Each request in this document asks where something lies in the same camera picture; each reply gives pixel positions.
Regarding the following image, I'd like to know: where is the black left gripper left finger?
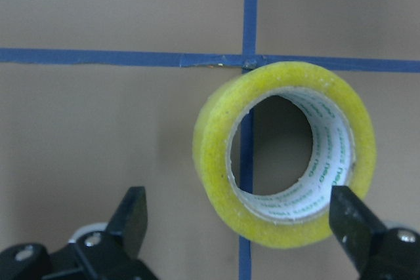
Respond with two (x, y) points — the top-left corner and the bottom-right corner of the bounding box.
(105, 186), (148, 259)

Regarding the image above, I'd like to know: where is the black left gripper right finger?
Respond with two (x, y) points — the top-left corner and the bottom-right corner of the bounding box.
(329, 186), (387, 273)

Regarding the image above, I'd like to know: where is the yellow tape roll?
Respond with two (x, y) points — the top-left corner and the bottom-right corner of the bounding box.
(192, 61), (377, 249)

